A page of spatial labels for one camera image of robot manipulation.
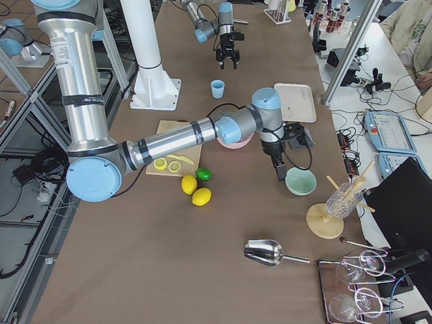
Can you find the aluminium frame post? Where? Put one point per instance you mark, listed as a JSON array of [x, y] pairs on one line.
[[358, 34]]

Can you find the green bowl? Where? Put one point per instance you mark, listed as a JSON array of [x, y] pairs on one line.
[[300, 182]]

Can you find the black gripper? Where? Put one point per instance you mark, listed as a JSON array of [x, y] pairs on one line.
[[227, 43], [272, 148]]

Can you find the yellow lemon inner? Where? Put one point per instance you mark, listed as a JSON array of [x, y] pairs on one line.
[[189, 184]]

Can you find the steel muddler black tip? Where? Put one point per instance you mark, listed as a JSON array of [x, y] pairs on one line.
[[239, 21]]

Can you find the light blue cup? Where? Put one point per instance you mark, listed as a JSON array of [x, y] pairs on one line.
[[217, 88]]

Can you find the wine glass rack tray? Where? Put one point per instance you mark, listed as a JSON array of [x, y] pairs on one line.
[[349, 288]]

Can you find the lemon slice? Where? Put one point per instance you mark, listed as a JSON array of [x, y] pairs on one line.
[[174, 166]]

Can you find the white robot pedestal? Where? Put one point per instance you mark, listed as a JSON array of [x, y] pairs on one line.
[[153, 88]]

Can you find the grey folded cloth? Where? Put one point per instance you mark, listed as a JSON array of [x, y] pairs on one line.
[[301, 141]]

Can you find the yellow plastic knife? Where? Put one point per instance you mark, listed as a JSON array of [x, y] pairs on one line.
[[181, 158]]

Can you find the black monitor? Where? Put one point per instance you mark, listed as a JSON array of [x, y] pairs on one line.
[[402, 204]]

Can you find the cream rabbit tray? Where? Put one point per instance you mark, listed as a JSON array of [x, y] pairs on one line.
[[297, 103]]

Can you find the lemon half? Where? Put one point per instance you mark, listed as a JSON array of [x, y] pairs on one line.
[[160, 164]]

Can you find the teach pendant upper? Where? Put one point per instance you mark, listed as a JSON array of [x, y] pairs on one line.
[[388, 132]]

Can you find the teach pendant lower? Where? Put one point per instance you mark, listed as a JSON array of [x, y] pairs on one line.
[[388, 162]]

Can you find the clear glass on stand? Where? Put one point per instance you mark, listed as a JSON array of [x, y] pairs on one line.
[[338, 205]]

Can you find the wooden cup stand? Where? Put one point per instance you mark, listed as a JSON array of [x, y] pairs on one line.
[[326, 220]]

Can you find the green lime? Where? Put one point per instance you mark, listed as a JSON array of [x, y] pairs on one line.
[[203, 174]]

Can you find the yellow lemon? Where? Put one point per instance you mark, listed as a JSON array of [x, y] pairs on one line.
[[201, 196], [189, 184]]

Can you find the steel ice scoop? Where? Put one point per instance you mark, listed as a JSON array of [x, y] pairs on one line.
[[269, 253]]

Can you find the person in beige jacket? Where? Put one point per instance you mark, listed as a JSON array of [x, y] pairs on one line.
[[408, 30]]

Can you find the yellow lemon outer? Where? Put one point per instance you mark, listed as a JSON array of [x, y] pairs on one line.
[[201, 196]]

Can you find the teach pendant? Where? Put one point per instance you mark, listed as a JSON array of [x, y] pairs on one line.
[[388, 132], [388, 162]]

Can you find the pink bowl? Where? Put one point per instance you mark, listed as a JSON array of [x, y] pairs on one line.
[[236, 145]]

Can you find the white cup rack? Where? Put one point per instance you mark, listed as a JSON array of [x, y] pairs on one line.
[[278, 11]]

